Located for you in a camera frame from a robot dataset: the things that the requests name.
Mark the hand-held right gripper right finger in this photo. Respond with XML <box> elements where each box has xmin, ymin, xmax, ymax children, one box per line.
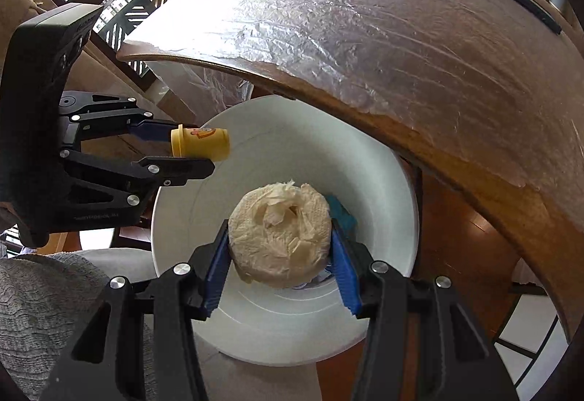
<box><xmin>329</xmin><ymin>218</ymin><xmax>518</xmax><ymax>401</ymax></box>

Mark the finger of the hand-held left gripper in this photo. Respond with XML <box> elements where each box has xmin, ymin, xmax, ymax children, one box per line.
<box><xmin>59</xmin><ymin>93</ymin><xmax>178</xmax><ymax>150</ymax></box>
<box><xmin>61</xmin><ymin>150</ymin><xmax>215</xmax><ymax>207</ymax></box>

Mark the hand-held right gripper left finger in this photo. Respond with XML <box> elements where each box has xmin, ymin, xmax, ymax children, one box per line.
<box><xmin>39</xmin><ymin>218</ymin><xmax>231</xmax><ymax>401</ymax></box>

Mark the small yellow bottle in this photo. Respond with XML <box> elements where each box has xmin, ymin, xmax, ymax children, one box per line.
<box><xmin>170</xmin><ymin>124</ymin><xmax>231</xmax><ymax>162</ymax></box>

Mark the cream tissue paper roll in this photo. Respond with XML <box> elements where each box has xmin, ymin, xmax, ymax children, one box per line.
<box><xmin>228</xmin><ymin>179</ymin><xmax>333</xmax><ymax>289</ymax></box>

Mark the white plastic bin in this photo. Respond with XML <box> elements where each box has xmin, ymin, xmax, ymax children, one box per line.
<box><xmin>150</xmin><ymin>95</ymin><xmax>419</xmax><ymax>363</ymax></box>

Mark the clear plastic bag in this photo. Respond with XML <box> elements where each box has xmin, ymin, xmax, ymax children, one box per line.
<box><xmin>150</xmin><ymin>58</ymin><xmax>254</xmax><ymax>128</ymax></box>

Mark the grey knit cloth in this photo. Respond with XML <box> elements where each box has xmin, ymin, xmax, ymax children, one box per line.
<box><xmin>0</xmin><ymin>250</ymin><xmax>158</xmax><ymax>401</ymax></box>

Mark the white panelled partition screen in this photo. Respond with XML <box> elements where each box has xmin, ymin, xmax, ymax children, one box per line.
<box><xmin>495</xmin><ymin>259</ymin><xmax>576</xmax><ymax>383</ymax></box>

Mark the wooden table with plastic cover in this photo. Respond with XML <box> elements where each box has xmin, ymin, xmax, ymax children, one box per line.
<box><xmin>123</xmin><ymin>0</ymin><xmax>584</xmax><ymax>219</ymax></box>

